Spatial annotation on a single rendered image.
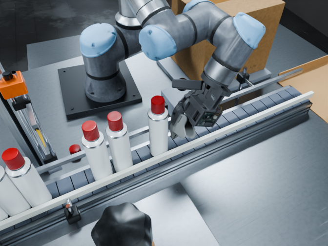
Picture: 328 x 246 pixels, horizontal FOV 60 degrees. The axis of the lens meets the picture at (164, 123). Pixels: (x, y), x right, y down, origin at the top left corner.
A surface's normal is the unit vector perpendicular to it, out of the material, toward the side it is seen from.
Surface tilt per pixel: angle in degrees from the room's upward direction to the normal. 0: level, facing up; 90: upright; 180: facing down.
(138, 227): 17
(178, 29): 41
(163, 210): 0
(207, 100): 60
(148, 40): 89
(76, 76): 2
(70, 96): 2
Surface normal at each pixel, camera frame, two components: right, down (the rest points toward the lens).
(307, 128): 0.00, -0.67
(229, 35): -0.62, 0.07
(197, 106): -0.77, -0.04
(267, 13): 0.44, 0.66
